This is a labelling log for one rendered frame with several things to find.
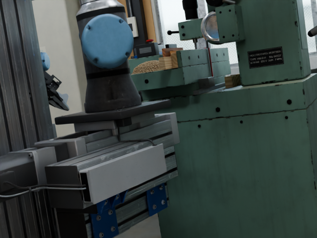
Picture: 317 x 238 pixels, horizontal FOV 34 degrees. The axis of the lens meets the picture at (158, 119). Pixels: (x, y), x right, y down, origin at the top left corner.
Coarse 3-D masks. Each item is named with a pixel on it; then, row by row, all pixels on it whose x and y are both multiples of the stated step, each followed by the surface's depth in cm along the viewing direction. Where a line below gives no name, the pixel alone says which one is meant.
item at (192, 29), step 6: (180, 24) 196; (186, 24) 195; (192, 24) 194; (198, 24) 194; (180, 30) 197; (186, 30) 196; (192, 30) 195; (198, 30) 194; (180, 36) 197; (186, 36) 196; (192, 36) 195; (198, 36) 194
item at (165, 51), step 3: (165, 48) 191; (168, 48) 194; (171, 48) 196; (174, 48) 199; (177, 48) 203; (180, 48) 205; (162, 51) 191; (165, 51) 190; (168, 51) 193; (165, 54) 191; (168, 54) 193
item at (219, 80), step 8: (216, 80) 203; (224, 80) 214; (160, 88) 185; (168, 88) 184; (176, 88) 183; (184, 88) 182; (192, 88) 181; (144, 96) 188; (152, 96) 187; (160, 96) 186; (168, 96) 184
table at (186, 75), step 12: (228, 60) 223; (156, 72) 174; (168, 72) 172; (180, 72) 170; (192, 72) 178; (204, 72) 191; (216, 72) 204; (228, 72) 221; (144, 84) 176; (156, 84) 174; (168, 84) 172; (180, 84) 171
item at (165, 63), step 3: (162, 57) 166; (165, 57) 166; (168, 57) 169; (159, 60) 166; (162, 60) 166; (165, 60) 166; (168, 60) 169; (171, 60) 171; (159, 63) 166; (162, 63) 166; (165, 63) 166; (168, 63) 168; (171, 63) 171; (162, 66) 166; (165, 66) 166; (168, 66) 168; (171, 66) 170; (162, 69) 166
